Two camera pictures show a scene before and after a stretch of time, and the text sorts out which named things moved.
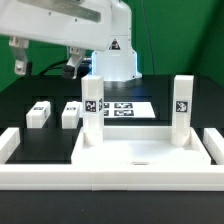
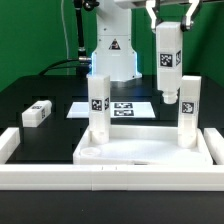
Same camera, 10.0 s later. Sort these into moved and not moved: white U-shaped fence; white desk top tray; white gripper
Moved: white gripper
Not moved: white desk top tray; white U-shaped fence
